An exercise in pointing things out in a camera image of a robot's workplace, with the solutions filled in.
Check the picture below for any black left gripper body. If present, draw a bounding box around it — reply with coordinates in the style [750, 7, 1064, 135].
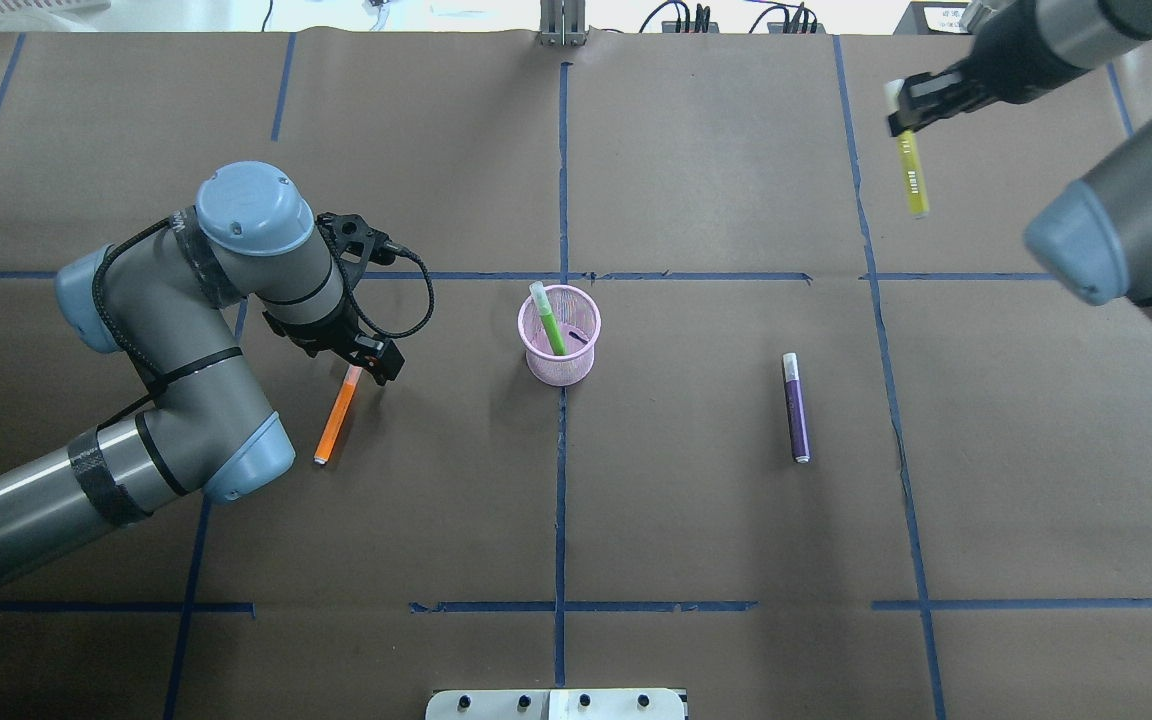
[264, 300, 404, 386]

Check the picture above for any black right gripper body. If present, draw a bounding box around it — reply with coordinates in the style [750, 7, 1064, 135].
[884, 61, 996, 138]

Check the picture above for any orange highlighter pen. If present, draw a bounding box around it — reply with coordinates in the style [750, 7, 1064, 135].
[314, 366, 362, 468]

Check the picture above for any yellow highlighter pen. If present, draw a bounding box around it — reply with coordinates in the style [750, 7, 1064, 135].
[896, 131, 931, 218]

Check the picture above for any green highlighter pen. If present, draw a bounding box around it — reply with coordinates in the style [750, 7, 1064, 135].
[529, 281, 567, 356]

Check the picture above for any purple highlighter pen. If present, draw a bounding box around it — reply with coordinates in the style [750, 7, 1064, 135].
[781, 353, 812, 464]

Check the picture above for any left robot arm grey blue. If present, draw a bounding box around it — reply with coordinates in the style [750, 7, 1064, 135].
[0, 161, 419, 588]

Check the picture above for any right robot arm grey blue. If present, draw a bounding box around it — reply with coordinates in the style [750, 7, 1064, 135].
[886, 1, 1152, 323]

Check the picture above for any pink mesh pen holder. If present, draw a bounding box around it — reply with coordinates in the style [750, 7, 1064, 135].
[516, 281, 602, 388]

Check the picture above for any black power strip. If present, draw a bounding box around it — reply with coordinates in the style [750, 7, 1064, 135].
[634, 1, 826, 35]

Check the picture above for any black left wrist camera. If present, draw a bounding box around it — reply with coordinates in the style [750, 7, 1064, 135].
[314, 211, 410, 278]

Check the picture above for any aluminium frame post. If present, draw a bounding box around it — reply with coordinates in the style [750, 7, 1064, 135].
[538, 0, 588, 47]

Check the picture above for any white camera pole with base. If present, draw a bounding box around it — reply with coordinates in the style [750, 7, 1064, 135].
[424, 687, 690, 719]

